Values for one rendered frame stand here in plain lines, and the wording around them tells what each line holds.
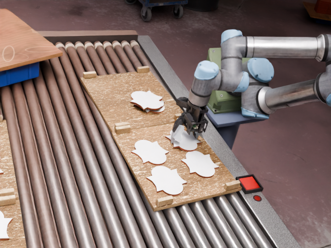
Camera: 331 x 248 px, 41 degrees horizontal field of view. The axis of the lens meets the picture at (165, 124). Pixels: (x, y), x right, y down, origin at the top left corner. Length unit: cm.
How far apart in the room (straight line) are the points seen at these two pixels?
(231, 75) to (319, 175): 199
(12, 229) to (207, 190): 65
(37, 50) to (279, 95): 104
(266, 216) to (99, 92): 88
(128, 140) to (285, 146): 205
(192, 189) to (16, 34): 110
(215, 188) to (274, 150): 193
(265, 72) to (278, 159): 157
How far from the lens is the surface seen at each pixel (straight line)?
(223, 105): 208
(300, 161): 348
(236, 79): 156
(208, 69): 151
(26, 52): 201
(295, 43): 164
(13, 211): 144
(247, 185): 166
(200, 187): 158
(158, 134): 176
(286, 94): 177
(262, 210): 161
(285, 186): 321
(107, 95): 194
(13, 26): 223
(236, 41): 160
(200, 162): 166
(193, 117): 162
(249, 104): 188
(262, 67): 192
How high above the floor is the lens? 201
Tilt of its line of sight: 36 degrees down
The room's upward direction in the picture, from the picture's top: 12 degrees clockwise
